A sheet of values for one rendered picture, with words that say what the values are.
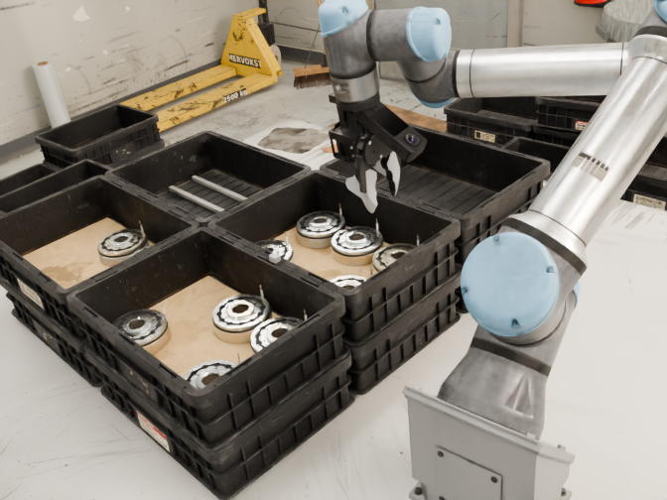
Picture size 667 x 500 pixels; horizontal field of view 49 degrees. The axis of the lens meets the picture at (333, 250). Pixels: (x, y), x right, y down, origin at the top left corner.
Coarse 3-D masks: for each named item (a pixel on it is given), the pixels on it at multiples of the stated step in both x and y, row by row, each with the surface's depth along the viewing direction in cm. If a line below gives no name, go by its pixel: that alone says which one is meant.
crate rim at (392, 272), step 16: (304, 176) 157; (320, 176) 158; (336, 176) 156; (272, 192) 152; (240, 208) 147; (416, 208) 140; (208, 224) 143; (240, 240) 137; (432, 240) 130; (448, 240) 132; (416, 256) 127; (304, 272) 125; (384, 272) 123; (400, 272) 125; (336, 288) 120; (368, 288) 120; (352, 304) 119
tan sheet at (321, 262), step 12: (288, 240) 155; (300, 252) 150; (312, 252) 150; (324, 252) 149; (300, 264) 146; (312, 264) 146; (324, 264) 145; (336, 264) 145; (324, 276) 142; (336, 276) 141; (360, 276) 140
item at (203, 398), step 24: (264, 264) 130; (312, 288) 122; (96, 312) 121; (336, 312) 116; (120, 336) 115; (288, 336) 111; (312, 336) 114; (144, 360) 110; (264, 360) 108; (168, 384) 107; (216, 384) 103; (240, 384) 106
